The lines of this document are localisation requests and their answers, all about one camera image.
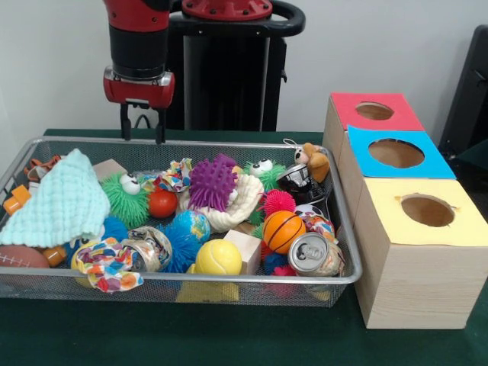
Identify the yellow tennis ball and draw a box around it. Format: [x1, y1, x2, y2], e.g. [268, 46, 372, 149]
[195, 239, 243, 277]

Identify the mint green knitted cloth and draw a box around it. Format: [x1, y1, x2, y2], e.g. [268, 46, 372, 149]
[0, 149, 112, 249]

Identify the wooden box with three holes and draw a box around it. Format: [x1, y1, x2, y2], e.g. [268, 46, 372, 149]
[322, 92, 488, 330]

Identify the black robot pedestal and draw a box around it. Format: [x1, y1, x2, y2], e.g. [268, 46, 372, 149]
[164, 0, 306, 132]

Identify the small brown football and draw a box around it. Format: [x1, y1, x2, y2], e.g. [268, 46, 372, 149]
[0, 245, 50, 269]

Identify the clear mesh bin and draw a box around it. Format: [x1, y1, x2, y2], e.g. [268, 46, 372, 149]
[0, 136, 363, 308]

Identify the small orange basketball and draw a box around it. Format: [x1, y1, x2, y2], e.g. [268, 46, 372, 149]
[262, 210, 307, 255]

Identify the green fuzzy toy with eyes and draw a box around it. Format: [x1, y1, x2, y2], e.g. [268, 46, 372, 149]
[101, 172, 151, 230]

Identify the silver drink can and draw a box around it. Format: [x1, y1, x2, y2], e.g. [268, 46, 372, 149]
[288, 233, 345, 278]

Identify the dark green table cloth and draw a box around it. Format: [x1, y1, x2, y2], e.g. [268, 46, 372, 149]
[0, 128, 488, 366]

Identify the orange plastic building block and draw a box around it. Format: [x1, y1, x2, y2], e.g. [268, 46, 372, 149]
[2, 185, 68, 268]

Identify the black office chair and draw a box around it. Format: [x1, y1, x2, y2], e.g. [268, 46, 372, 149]
[438, 25, 488, 172]

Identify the purple spiky ball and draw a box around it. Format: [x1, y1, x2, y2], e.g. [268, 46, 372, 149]
[188, 154, 239, 213]

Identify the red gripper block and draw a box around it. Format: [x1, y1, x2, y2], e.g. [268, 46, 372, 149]
[103, 67, 176, 145]

